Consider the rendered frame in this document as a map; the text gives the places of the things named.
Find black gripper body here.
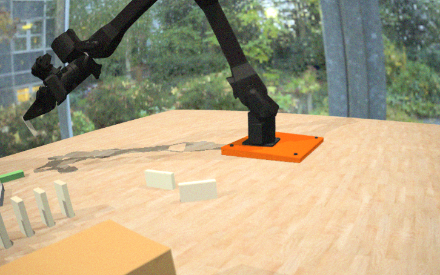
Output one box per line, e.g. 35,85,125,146
43,65,79,107

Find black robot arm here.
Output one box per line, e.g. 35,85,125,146
31,0,281,148

